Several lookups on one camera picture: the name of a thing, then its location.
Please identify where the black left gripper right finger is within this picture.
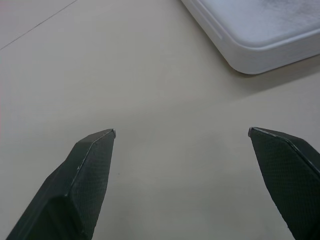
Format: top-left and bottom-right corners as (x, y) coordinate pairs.
(247, 126), (320, 240)

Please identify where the white plastic table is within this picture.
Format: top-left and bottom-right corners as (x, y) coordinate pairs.
(180, 0), (320, 75)

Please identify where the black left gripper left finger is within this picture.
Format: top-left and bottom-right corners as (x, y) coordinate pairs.
(5, 128), (117, 240)

